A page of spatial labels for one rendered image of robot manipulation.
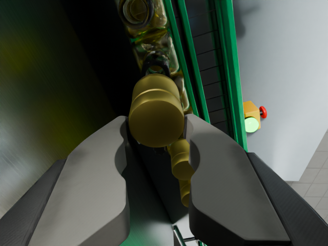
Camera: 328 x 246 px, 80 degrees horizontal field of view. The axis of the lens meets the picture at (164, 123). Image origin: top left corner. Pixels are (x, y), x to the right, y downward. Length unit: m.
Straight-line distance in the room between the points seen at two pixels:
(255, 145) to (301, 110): 0.19
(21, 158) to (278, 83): 0.67
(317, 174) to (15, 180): 2.38
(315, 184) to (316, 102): 1.77
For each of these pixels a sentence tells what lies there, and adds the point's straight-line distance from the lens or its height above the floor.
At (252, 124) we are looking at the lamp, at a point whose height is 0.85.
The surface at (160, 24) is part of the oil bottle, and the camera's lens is 0.25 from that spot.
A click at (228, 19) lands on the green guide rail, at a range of 0.39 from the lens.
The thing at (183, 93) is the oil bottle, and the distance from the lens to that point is 0.27.
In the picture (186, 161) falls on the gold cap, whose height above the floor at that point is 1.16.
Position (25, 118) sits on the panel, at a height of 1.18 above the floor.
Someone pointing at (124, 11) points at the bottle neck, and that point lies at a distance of 0.20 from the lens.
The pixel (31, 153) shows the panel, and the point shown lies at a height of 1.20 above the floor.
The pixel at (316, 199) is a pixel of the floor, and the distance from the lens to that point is 2.74.
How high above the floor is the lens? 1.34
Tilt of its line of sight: 59 degrees down
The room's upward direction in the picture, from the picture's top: 178 degrees clockwise
